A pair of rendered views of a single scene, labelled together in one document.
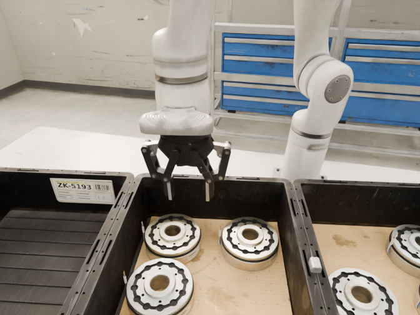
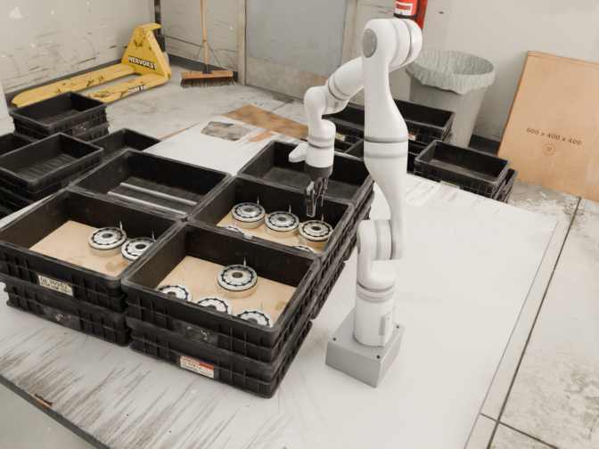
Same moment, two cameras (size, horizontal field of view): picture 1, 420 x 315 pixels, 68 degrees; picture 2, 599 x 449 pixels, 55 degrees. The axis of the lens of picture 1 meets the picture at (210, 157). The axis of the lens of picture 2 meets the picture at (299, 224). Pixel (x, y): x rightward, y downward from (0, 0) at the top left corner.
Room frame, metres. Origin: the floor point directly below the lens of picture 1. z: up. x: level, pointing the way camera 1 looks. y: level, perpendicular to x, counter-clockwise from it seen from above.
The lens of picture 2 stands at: (0.73, -1.30, 1.79)
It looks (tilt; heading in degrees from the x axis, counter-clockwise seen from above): 33 degrees down; 105
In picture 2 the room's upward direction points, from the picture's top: 4 degrees clockwise
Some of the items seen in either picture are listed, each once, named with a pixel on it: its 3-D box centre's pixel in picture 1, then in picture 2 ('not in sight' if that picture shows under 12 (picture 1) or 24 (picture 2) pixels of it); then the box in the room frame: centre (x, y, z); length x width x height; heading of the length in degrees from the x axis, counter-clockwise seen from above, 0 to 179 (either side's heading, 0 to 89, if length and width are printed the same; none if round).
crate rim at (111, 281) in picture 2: not in sight; (88, 232); (-0.12, -0.27, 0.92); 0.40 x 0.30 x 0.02; 176
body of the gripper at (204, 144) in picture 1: (185, 136); (317, 174); (0.41, 0.04, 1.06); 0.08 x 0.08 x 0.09
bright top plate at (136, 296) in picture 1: (160, 285); (282, 220); (0.30, 0.08, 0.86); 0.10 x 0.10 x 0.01
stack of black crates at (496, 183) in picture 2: not in sight; (454, 200); (0.81, 1.33, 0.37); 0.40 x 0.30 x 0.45; 167
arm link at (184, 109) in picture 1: (180, 95); (313, 149); (0.39, 0.04, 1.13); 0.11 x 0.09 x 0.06; 176
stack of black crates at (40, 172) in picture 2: not in sight; (54, 198); (-0.97, 0.57, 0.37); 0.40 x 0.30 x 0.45; 77
